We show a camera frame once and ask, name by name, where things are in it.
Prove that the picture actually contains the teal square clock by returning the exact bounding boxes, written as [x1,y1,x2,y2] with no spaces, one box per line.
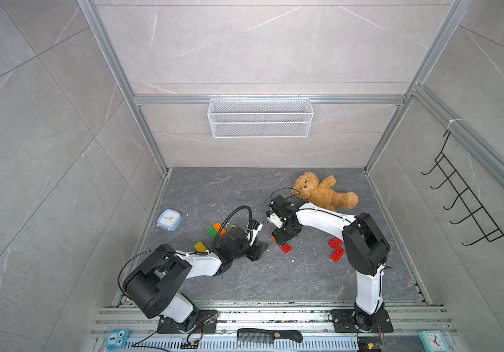
[418,331,450,352]

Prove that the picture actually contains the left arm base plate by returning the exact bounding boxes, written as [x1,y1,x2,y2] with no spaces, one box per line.
[157,309,219,334]

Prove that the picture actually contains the light blue alarm clock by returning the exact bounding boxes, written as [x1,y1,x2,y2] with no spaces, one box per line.
[156,209,182,231]

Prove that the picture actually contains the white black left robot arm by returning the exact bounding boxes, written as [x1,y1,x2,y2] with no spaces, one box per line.
[119,220,268,329]

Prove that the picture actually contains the brown teddy bear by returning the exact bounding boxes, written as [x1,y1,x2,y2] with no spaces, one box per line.
[291,172,359,211]

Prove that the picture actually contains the green long lego brick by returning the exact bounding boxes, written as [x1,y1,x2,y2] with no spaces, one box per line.
[206,226,218,238]

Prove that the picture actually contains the red small lego brick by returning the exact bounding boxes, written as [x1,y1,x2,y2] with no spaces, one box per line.
[281,243,292,254]

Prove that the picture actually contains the red long lego brick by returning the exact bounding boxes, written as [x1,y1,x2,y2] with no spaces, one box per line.
[331,246,345,263]

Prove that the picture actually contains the black comb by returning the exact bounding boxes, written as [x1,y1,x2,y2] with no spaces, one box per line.
[237,328,303,343]

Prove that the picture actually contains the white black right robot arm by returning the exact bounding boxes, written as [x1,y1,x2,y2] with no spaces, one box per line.
[267,196,391,325]

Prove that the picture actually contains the yellow small lego brick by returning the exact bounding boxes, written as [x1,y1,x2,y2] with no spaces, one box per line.
[195,242,208,252]

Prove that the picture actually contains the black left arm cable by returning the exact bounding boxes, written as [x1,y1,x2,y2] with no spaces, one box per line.
[207,204,253,254]

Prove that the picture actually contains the orange long lego brick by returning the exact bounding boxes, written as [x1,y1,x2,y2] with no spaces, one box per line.
[213,222,227,237]

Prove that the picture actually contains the black wall hook rack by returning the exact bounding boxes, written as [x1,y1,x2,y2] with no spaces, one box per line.
[421,131,504,246]

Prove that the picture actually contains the white wire mesh basket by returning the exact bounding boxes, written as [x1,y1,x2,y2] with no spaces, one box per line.
[207,98,314,139]

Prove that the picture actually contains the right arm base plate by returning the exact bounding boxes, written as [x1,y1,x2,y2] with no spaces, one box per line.
[329,307,394,333]

